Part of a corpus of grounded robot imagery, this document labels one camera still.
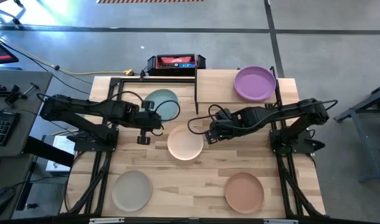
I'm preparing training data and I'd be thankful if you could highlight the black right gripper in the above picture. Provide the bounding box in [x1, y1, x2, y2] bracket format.
[206, 108, 252, 146]

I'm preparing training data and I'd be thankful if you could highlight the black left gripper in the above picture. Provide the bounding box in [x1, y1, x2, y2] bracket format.
[126, 104, 163, 146]

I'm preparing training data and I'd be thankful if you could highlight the pale peach plate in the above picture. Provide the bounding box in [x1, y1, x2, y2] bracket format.
[166, 124, 204, 162]

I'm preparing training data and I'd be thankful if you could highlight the light blue plate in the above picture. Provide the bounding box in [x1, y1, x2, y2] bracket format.
[143, 88, 180, 123]

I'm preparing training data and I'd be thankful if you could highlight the grey plate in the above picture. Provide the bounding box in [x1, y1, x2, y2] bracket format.
[111, 169, 153, 213]

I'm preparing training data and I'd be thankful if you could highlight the terracotta plate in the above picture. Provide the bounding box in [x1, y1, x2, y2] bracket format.
[224, 172, 265, 215]

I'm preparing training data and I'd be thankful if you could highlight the purple plate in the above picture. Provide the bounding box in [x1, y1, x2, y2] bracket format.
[233, 65, 277, 103]

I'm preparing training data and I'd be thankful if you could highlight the white booklet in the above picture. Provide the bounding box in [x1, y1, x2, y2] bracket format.
[45, 134, 76, 173]

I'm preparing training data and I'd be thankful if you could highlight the red black power station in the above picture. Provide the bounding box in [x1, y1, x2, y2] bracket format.
[146, 53, 207, 77]

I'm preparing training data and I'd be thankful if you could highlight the white label strip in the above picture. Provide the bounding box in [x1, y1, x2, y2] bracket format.
[88, 217, 126, 224]
[263, 218, 300, 224]

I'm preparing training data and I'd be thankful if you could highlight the black desk beam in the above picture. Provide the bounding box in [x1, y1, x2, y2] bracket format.
[22, 136, 75, 168]

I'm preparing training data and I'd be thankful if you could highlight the grey desk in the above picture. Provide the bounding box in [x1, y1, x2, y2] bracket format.
[0, 69, 54, 220]

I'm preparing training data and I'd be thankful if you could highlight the black backlit keyboard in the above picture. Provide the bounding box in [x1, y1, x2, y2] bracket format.
[0, 109, 21, 147]

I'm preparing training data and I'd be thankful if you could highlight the black clamp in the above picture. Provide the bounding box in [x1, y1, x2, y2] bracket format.
[0, 83, 22, 106]

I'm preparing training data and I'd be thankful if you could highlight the grey metal stand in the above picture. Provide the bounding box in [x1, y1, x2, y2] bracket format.
[333, 80, 380, 183]

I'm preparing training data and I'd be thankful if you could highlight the black computer mouse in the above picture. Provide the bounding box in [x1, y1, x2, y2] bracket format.
[0, 186, 16, 220]

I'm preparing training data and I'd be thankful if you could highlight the black computer monitor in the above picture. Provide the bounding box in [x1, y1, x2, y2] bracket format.
[0, 36, 20, 66]

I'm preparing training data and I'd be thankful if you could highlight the grey chair base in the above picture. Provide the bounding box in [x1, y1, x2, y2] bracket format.
[0, 0, 26, 26]

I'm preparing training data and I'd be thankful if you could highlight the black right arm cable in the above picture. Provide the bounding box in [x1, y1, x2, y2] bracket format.
[186, 98, 339, 136]

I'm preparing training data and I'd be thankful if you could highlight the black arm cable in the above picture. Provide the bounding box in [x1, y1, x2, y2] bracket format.
[186, 98, 339, 136]
[36, 90, 181, 137]

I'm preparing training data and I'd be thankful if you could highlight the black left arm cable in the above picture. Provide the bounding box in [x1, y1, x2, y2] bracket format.
[36, 90, 181, 137]

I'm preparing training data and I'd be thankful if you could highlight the wooden shelf black metal frame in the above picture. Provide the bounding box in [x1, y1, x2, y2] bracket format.
[194, 68, 283, 114]

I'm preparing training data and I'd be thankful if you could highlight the black aluminium rig frame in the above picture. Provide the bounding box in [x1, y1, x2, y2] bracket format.
[62, 76, 327, 218]

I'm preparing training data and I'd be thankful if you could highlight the black floor cable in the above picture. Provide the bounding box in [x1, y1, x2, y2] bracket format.
[0, 36, 93, 95]

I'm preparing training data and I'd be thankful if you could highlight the yellow cable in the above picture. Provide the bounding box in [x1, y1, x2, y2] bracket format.
[0, 30, 135, 77]

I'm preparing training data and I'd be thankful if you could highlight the black T-handle tool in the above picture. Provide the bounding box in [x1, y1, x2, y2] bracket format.
[21, 82, 40, 96]

